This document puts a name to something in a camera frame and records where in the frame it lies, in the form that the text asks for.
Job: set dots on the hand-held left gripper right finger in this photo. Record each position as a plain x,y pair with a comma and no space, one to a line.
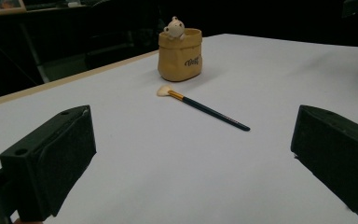
338,155

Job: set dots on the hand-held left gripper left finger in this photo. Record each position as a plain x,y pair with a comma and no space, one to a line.
52,161

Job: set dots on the yellow bear pen holder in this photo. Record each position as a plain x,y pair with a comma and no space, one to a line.
178,59

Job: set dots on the metal stand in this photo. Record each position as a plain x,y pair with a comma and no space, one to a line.
34,53

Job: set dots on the framed picture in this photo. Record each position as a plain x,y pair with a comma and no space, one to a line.
9,4

